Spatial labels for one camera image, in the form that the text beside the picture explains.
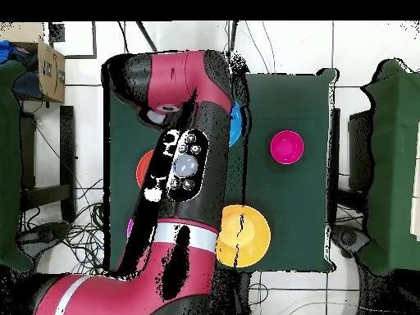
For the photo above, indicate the medium blue bowl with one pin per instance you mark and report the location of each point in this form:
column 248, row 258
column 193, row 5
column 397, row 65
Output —
column 235, row 124

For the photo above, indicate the shallow red-orange bowl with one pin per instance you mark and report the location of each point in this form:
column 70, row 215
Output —
column 144, row 169

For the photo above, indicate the large orange bowl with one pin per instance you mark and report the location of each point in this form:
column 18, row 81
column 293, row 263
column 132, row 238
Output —
column 249, row 236

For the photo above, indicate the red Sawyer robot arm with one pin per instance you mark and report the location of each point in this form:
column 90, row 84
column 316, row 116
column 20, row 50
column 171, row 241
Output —
column 170, row 78

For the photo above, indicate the small crimson bowl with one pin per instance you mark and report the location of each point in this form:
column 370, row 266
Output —
column 287, row 147

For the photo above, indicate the large pink bowl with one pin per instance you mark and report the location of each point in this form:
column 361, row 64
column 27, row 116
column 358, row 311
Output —
column 130, row 228

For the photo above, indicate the dark green table cloth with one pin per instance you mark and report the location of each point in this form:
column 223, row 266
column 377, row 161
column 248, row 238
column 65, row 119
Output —
column 295, row 105

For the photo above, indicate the black stand leg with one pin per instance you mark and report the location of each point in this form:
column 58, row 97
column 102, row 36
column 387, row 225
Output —
column 233, row 34
column 146, row 36

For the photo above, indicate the green side table cloth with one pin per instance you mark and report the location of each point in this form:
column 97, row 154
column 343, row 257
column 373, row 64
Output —
column 8, row 164
column 393, row 147

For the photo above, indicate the cardboard box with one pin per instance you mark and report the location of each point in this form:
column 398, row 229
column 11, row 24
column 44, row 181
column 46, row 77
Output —
column 52, row 75

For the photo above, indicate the dark bag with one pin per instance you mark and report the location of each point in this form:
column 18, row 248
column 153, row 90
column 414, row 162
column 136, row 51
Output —
column 28, row 85

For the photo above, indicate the black metal frame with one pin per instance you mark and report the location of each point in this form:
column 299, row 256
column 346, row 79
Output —
column 67, row 147
column 359, row 147

